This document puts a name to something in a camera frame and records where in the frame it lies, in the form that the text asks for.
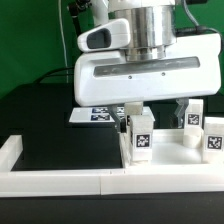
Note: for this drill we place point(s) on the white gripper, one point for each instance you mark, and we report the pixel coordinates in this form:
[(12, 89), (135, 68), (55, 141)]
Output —
[(103, 76)]

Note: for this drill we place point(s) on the white square table top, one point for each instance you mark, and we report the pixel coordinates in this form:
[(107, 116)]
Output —
[(167, 149)]

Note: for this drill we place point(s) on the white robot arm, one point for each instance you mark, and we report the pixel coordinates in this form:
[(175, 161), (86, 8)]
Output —
[(147, 50)]

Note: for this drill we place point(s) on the white fiducial marker sheet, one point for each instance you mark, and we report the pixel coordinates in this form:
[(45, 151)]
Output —
[(90, 115)]

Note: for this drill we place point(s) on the white U-shaped fence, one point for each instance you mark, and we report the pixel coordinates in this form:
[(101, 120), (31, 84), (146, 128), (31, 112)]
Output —
[(134, 180)]

